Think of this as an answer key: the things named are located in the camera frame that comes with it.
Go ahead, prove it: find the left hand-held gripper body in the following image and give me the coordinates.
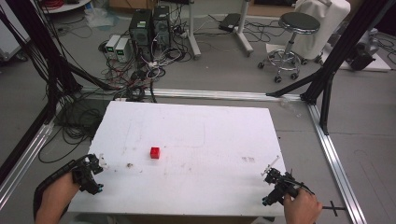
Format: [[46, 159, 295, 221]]
[[71, 153, 105, 196]]

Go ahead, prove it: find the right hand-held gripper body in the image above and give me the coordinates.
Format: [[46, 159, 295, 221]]
[[262, 167, 316, 207]]

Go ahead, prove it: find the person's left hand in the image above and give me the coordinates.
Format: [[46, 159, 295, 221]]
[[42, 172, 81, 216]]

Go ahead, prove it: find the person's right hand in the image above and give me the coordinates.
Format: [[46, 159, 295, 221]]
[[282, 188, 324, 224]]

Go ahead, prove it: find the white power supply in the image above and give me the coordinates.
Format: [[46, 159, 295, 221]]
[[105, 34, 122, 55], [114, 36, 132, 63]]

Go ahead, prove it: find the white table leg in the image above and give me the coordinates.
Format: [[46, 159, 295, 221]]
[[235, 0, 255, 58], [186, 0, 203, 61]]

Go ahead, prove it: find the wide black computer tower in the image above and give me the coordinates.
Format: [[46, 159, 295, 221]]
[[128, 8, 154, 62]]

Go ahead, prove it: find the black machine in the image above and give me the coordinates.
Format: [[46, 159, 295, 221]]
[[345, 28, 380, 72]]

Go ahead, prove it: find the round black stool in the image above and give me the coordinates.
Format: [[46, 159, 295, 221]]
[[257, 11, 322, 84]]

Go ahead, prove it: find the clear plastic bag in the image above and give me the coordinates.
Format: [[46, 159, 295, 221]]
[[84, 7, 120, 30]]

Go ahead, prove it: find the white floor board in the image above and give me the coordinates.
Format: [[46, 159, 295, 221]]
[[321, 46, 392, 73]]

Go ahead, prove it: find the narrow black computer tower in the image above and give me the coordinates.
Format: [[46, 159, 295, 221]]
[[151, 5, 173, 50]]

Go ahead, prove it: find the flat black box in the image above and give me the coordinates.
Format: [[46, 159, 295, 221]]
[[218, 12, 243, 33]]

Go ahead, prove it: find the white cabinet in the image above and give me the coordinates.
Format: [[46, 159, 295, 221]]
[[0, 17, 31, 63]]

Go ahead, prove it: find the white cloth cover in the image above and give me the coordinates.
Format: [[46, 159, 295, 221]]
[[291, 0, 352, 63]]

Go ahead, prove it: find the round white table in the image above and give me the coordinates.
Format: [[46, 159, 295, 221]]
[[39, 0, 93, 15]]

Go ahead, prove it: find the black cable coil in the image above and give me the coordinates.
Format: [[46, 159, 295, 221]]
[[37, 98, 112, 165]]

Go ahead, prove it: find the black arm strap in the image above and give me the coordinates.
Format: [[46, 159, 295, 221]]
[[33, 159, 78, 220]]

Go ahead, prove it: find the aluminium rail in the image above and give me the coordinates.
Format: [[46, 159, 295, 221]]
[[305, 102, 369, 224], [0, 121, 56, 210], [78, 86, 304, 103]]

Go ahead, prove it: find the tangle of cables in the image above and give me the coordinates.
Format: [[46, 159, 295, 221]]
[[97, 18, 192, 104]]

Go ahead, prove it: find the black frame strut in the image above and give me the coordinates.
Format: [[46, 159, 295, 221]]
[[0, 0, 120, 185], [265, 0, 396, 136]]

